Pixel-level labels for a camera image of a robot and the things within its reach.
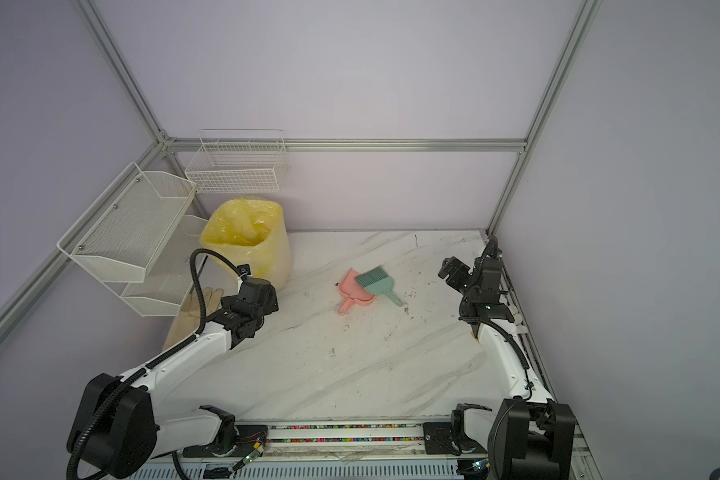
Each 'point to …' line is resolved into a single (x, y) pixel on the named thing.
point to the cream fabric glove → (188, 320)
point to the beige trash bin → (270, 258)
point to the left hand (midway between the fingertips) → (249, 297)
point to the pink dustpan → (353, 291)
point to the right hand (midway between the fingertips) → (454, 264)
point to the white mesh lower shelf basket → (167, 278)
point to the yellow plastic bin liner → (240, 221)
